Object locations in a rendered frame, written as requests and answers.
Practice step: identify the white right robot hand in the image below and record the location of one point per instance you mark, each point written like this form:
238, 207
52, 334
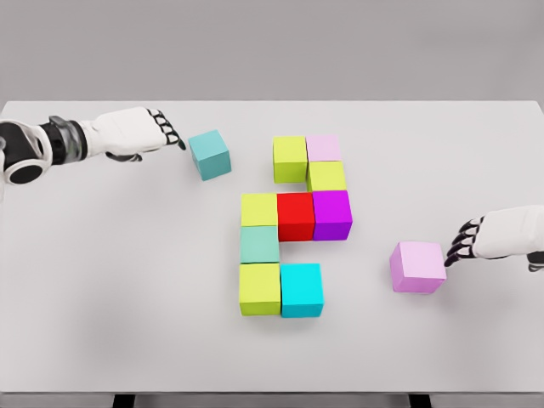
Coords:
506, 231

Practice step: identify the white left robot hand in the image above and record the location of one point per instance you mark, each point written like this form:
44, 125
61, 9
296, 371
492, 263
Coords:
132, 127

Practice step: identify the teal cube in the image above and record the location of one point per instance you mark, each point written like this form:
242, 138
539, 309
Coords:
209, 155

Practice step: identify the pink cube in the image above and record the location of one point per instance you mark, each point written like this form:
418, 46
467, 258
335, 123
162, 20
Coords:
418, 267
324, 148

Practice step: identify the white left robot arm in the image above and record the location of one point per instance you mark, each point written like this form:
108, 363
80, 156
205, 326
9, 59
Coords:
42, 142

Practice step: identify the yellow-green cube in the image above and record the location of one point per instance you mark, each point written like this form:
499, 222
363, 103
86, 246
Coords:
326, 176
259, 289
259, 209
290, 159

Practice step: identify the mint green cube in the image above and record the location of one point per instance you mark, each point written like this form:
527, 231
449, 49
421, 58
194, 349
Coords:
259, 244

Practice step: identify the purple cube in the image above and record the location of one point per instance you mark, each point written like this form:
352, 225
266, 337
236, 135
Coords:
332, 214

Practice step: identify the red cube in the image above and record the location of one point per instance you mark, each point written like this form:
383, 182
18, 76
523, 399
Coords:
296, 217

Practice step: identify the cyan cube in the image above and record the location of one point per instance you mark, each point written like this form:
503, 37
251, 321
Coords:
301, 290

